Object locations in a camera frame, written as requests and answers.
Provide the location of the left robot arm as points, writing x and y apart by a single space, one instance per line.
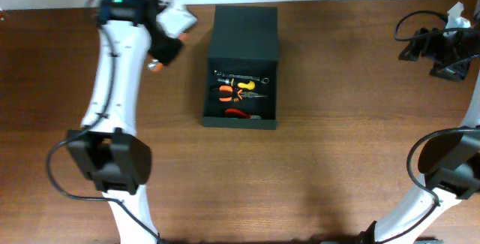
105 148

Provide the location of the black box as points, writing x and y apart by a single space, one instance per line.
244 41

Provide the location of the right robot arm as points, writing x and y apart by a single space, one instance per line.
443 165

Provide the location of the silver blue wrench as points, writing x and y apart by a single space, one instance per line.
263 80

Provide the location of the yellow black screwdriver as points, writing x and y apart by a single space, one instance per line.
241 84

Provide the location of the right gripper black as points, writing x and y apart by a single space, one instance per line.
456 71

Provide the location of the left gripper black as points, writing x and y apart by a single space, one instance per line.
175 48

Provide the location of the small red cutting pliers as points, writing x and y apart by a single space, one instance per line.
235 113

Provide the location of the orange bit holder strip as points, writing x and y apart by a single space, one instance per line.
155 65

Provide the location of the orange black needle-nose pliers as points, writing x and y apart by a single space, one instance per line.
228 94

